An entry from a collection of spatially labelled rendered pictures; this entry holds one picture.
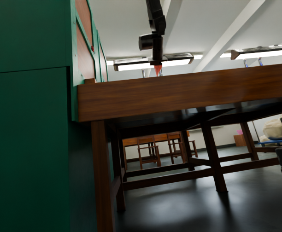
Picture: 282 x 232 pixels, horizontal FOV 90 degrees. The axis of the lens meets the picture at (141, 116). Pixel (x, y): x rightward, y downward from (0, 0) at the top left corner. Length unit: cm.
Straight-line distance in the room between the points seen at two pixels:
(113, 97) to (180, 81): 34
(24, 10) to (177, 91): 86
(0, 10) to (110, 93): 69
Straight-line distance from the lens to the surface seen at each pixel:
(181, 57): 121
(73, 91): 70
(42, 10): 102
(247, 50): 151
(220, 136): 722
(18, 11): 107
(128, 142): 361
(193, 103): 73
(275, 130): 391
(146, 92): 69
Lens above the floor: 42
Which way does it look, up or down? 13 degrees up
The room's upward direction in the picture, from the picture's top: 8 degrees counter-clockwise
